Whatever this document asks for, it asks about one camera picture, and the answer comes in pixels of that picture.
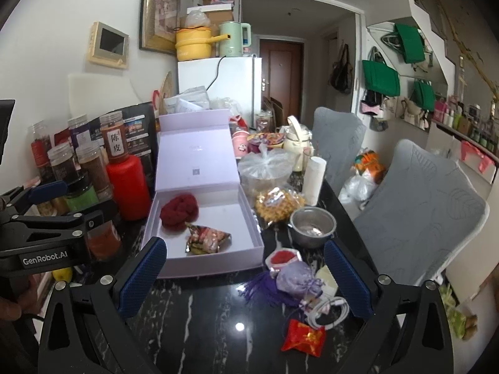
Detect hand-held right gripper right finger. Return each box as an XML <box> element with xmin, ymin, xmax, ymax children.
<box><xmin>323</xmin><ymin>239</ymin><xmax>455</xmax><ymax>374</ymax></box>

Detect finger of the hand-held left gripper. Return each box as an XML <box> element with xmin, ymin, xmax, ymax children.
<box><xmin>0</xmin><ymin>181</ymin><xmax>71</xmax><ymax>219</ymax></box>
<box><xmin>0</xmin><ymin>209</ymin><xmax>105</xmax><ymax>244</ymax></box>

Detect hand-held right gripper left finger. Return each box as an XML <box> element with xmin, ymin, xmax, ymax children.
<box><xmin>38</xmin><ymin>237</ymin><xmax>168</xmax><ymax>374</ymax></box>

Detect cream squeeze tube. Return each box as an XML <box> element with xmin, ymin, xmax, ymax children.
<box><xmin>315</xmin><ymin>266</ymin><xmax>338</xmax><ymax>297</ymax></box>

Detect white charging cable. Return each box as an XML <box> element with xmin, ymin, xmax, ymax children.
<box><xmin>308</xmin><ymin>296</ymin><xmax>349</xmax><ymax>330</ymax></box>

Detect purple sachet with tassel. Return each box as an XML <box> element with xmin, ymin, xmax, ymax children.
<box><xmin>238</xmin><ymin>261</ymin><xmax>324</xmax><ymax>309</ymax></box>

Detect red and white pouch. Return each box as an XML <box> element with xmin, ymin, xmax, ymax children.
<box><xmin>265</xmin><ymin>247</ymin><xmax>303</xmax><ymax>271</ymax></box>

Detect red gold printed packet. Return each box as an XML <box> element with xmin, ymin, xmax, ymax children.
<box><xmin>281</xmin><ymin>319</ymin><xmax>326</xmax><ymax>356</ymax></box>

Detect colourful foil triangular packet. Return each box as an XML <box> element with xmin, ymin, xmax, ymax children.
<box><xmin>184</xmin><ymin>222</ymin><xmax>232</xmax><ymax>256</ymax></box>

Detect lavender gift box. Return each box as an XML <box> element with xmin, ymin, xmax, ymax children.
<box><xmin>140</xmin><ymin>109</ymin><xmax>266</xmax><ymax>279</ymax></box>

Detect person's left hand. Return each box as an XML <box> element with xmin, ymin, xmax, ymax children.
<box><xmin>0</xmin><ymin>297</ymin><xmax>23</xmax><ymax>319</ymax></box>

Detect jar of red sauce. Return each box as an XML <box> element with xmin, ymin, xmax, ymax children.
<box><xmin>88</xmin><ymin>222</ymin><xmax>122</xmax><ymax>261</ymax></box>

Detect cluster of clear spice jars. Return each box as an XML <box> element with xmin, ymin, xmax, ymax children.
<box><xmin>30</xmin><ymin>112</ymin><xmax>129</xmax><ymax>215</ymax></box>

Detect metal bowl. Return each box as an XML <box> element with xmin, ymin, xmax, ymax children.
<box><xmin>288</xmin><ymin>206</ymin><xmax>337</xmax><ymax>248</ymax></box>

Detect black flat panel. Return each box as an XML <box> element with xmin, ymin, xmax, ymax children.
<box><xmin>0</xmin><ymin>100</ymin><xmax>16</xmax><ymax>165</ymax></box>

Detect red plastic bottle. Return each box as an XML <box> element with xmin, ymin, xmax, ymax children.
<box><xmin>106</xmin><ymin>155</ymin><xmax>152</xmax><ymax>221</ymax></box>

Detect white plastic bag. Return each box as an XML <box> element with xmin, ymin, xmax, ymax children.
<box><xmin>339</xmin><ymin>175</ymin><xmax>377</xmax><ymax>203</ymax></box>

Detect grey leaf-pattern covered chair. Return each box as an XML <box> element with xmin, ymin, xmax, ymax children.
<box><xmin>312</xmin><ymin>107</ymin><xmax>367</xmax><ymax>184</ymax></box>
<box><xmin>353</xmin><ymin>139</ymin><xmax>490</xmax><ymax>285</ymax></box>

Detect yellow snack bag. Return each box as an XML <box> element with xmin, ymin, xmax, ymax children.
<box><xmin>255</xmin><ymin>187</ymin><xmax>308</xmax><ymax>223</ymax></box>

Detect white paper roll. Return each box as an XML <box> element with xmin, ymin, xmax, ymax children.
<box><xmin>303</xmin><ymin>156</ymin><xmax>327</xmax><ymax>207</ymax></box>

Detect black printed brochure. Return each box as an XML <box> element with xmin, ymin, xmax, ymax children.
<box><xmin>55</xmin><ymin>102</ymin><xmax>158</xmax><ymax>172</ymax></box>

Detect green sandals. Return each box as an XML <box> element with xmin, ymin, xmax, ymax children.
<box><xmin>440</xmin><ymin>284</ymin><xmax>479</xmax><ymax>339</ymax></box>

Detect orange and green bag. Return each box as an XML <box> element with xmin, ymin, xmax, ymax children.
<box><xmin>354</xmin><ymin>150</ymin><xmax>386</xmax><ymax>182</ymax></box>

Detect clear plastic bagged container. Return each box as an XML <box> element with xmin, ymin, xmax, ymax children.
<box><xmin>238</xmin><ymin>144</ymin><xmax>293</xmax><ymax>199</ymax></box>

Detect cream teapot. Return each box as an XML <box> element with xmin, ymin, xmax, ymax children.
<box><xmin>283</xmin><ymin>116</ymin><xmax>314</xmax><ymax>172</ymax></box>

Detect woven hand fan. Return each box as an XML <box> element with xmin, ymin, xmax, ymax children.
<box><xmin>158</xmin><ymin>71</ymin><xmax>174</xmax><ymax>115</ymax></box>

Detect colourful snack bag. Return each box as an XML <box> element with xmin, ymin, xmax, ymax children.
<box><xmin>247</xmin><ymin>132</ymin><xmax>287</xmax><ymax>152</ymax></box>

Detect pink pig container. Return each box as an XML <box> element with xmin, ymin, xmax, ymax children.
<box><xmin>232</xmin><ymin>130</ymin><xmax>252</xmax><ymax>158</ymax></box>

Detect white paper packages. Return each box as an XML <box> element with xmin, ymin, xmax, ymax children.
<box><xmin>163</xmin><ymin>86</ymin><xmax>211</xmax><ymax>115</ymax></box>

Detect pink bow bag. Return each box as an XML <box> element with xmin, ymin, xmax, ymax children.
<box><xmin>361</xmin><ymin>99</ymin><xmax>383</xmax><ymax>116</ymax></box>

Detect pink plastic bag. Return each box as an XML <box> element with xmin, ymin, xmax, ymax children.
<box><xmin>460</xmin><ymin>140</ymin><xmax>497</xmax><ymax>174</ymax></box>

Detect row of cosmetic bottles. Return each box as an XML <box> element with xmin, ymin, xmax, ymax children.
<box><xmin>431</xmin><ymin>93</ymin><xmax>499</xmax><ymax>149</ymax></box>

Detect green tote bag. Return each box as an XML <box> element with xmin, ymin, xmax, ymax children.
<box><xmin>362</xmin><ymin>59</ymin><xmax>401</xmax><ymax>98</ymax></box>

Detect yellow cooking pot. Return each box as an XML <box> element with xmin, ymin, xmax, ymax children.
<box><xmin>174</xmin><ymin>26</ymin><xmax>229</xmax><ymax>62</ymax></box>

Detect dark hanging handbag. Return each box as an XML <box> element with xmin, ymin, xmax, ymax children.
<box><xmin>329</xmin><ymin>43</ymin><xmax>353</xmax><ymax>94</ymax></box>

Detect gold framed picture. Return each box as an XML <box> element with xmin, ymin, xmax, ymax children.
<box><xmin>139</xmin><ymin>0</ymin><xmax>182</xmax><ymax>55</ymax></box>

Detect brown entrance door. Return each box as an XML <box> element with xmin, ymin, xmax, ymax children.
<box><xmin>260</xmin><ymin>38</ymin><xmax>304</xmax><ymax>125</ymax></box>

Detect white refrigerator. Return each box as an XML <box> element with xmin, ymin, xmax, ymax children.
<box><xmin>178</xmin><ymin>56</ymin><xmax>263</xmax><ymax>129</ymax></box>

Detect pale green electric kettle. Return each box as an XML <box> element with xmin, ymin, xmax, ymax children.
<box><xmin>217</xmin><ymin>21</ymin><xmax>252</xmax><ymax>58</ymax></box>

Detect cardboard box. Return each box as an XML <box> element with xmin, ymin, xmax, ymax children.
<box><xmin>187</xmin><ymin>4</ymin><xmax>235</xmax><ymax>28</ymax></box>

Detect wall intercom panel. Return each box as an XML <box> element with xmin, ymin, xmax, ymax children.
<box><xmin>86</xmin><ymin>21</ymin><xmax>130</xmax><ymax>70</ymax></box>

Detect black power cord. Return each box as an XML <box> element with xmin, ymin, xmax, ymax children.
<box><xmin>206</xmin><ymin>56</ymin><xmax>227</xmax><ymax>90</ymax></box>

